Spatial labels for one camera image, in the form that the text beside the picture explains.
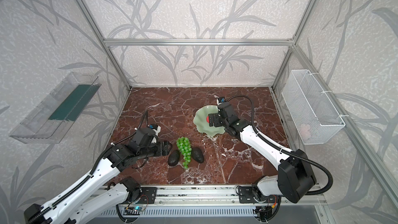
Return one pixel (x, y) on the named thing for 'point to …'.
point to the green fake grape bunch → (183, 144)
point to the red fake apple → (208, 118)
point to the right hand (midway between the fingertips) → (217, 110)
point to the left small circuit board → (132, 211)
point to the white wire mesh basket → (317, 121)
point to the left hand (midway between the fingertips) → (169, 142)
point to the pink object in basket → (305, 130)
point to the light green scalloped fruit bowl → (202, 126)
